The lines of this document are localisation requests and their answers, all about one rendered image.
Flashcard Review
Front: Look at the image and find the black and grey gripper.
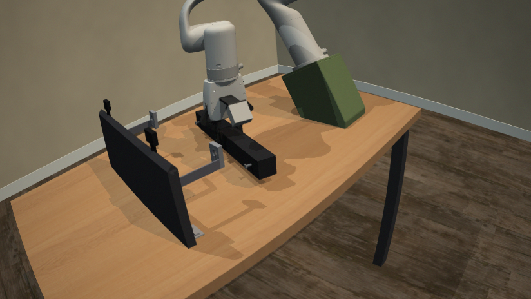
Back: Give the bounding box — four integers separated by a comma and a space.
199, 73, 253, 147

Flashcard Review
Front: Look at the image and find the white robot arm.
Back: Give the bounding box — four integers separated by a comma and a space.
179, 0, 328, 127

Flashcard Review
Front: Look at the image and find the black flat rectangular panel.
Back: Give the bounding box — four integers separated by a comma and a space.
99, 110, 197, 249

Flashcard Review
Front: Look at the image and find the long black rectangular bar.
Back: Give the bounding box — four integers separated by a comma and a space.
195, 110, 276, 180

